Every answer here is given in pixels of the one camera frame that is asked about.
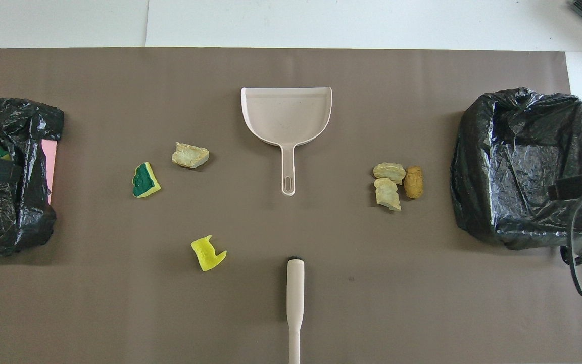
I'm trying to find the orange brown foam chunk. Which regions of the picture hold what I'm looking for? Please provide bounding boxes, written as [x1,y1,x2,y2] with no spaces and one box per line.
[404,166,424,200]

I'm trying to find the beige foam chunk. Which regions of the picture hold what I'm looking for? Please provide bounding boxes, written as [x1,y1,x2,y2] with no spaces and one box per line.
[373,162,406,185]
[374,178,402,211]
[172,142,210,169]

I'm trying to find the yellow foam chunk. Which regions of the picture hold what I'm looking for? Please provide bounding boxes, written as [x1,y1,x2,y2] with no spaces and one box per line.
[190,235,227,272]

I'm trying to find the beige plastic dustpan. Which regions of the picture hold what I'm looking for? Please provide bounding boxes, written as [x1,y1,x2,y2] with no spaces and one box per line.
[240,87,332,196]

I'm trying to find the beige handled black bristle brush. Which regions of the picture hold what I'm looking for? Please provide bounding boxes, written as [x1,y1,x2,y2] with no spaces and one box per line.
[286,256,305,364]

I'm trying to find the pink bin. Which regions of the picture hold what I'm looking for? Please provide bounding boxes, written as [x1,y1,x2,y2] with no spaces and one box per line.
[42,140,58,205]

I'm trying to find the brown paper table mat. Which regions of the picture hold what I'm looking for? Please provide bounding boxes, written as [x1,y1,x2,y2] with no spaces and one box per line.
[0,47,582,364]

